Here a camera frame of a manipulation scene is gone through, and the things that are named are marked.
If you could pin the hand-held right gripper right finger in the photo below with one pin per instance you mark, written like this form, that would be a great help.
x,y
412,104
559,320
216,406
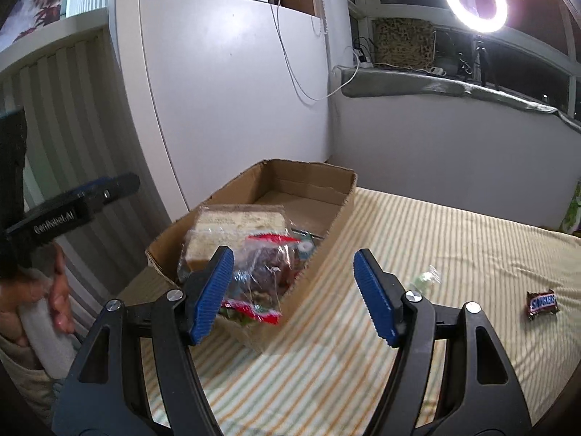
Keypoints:
x,y
376,297

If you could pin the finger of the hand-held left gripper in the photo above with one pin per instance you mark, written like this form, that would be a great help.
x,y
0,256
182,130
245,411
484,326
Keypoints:
x,y
113,188

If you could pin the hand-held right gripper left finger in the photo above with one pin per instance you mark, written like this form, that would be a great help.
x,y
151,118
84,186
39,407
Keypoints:
x,y
214,297

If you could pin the brown cake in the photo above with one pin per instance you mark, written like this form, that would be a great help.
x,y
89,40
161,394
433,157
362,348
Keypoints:
x,y
263,277

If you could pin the brown cardboard box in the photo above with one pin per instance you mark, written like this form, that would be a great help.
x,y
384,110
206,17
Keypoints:
x,y
313,277

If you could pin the bagged sliced bread loaf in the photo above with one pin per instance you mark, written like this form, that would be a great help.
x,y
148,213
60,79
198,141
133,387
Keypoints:
x,y
227,231

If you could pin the small white teal candy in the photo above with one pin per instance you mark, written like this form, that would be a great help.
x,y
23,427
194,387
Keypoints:
x,y
305,246

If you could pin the person's left hand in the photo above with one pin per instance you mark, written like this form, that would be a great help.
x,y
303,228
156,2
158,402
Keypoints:
x,y
59,295

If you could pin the small green jelly candy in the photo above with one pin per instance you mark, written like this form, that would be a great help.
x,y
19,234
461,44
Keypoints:
x,y
424,280

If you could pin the person's beige clothing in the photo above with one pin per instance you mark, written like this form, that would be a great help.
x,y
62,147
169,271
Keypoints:
x,y
22,372

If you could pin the white wardrobe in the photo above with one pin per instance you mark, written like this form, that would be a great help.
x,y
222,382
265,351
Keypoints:
x,y
227,77

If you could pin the brown chocolate bar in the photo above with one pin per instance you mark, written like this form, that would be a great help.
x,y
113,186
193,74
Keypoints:
x,y
542,303

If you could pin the floral curtain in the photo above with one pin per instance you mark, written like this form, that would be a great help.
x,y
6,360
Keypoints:
x,y
31,4

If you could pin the green snack bag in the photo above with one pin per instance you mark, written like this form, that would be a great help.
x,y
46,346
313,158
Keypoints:
x,y
573,211

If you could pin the grey windowsill mat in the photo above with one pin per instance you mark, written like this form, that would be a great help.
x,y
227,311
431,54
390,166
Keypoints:
x,y
454,86

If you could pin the white power strip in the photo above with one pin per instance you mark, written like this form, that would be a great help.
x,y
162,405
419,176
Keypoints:
x,y
363,58

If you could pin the leopard pattern cushion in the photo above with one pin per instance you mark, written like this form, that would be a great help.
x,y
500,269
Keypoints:
x,y
401,41

